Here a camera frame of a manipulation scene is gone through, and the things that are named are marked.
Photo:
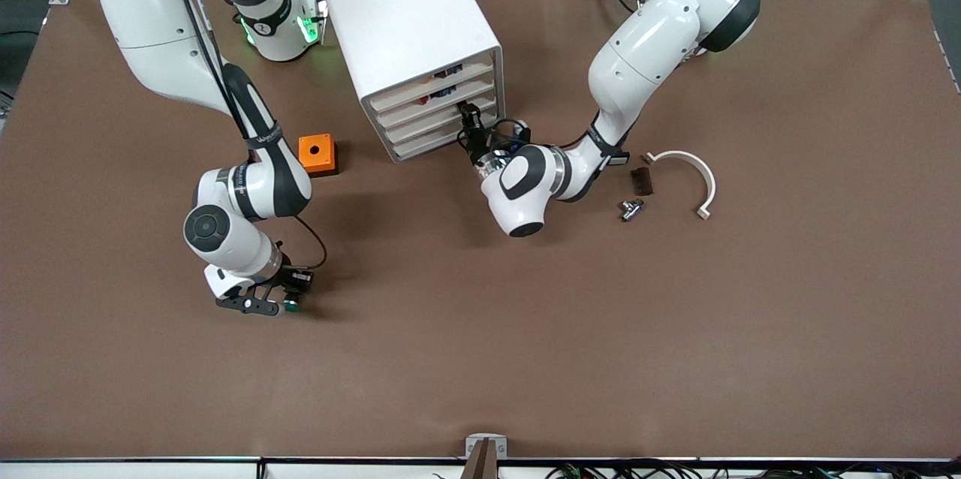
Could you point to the white table edge rail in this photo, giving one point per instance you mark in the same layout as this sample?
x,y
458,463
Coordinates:
x,y
150,468

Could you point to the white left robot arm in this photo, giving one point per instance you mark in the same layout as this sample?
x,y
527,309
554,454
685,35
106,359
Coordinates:
x,y
653,51

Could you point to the black and blue component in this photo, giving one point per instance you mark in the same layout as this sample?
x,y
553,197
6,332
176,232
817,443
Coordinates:
x,y
443,93
448,72

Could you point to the orange button box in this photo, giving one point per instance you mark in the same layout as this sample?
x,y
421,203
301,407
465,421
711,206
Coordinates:
x,y
321,152

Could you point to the white curved bracket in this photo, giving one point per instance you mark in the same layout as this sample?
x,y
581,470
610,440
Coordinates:
x,y
709,182

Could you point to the black switch with white cap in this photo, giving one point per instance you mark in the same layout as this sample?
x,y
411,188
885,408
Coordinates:
x,y
620,158

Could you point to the green push button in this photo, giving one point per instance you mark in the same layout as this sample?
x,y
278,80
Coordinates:
x,y
290,307

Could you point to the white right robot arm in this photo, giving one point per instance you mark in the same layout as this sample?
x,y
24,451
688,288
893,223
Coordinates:
x,y
150,13

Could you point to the brown terminal block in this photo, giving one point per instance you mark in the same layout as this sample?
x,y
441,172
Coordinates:
x,y
644,182

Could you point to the white tray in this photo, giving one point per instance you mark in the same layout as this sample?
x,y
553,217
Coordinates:
x,y
420,126

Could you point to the grey camera pole mount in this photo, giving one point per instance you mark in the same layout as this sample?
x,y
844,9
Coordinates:
x,y
480,464

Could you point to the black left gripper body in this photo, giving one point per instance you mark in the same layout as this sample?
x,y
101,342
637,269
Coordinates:
x,y
477,144

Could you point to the brown table mat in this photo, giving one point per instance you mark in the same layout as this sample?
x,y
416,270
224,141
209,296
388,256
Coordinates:
x,y
480,329

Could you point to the small silver connector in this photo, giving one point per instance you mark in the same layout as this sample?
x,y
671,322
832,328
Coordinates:
x,y
631,212

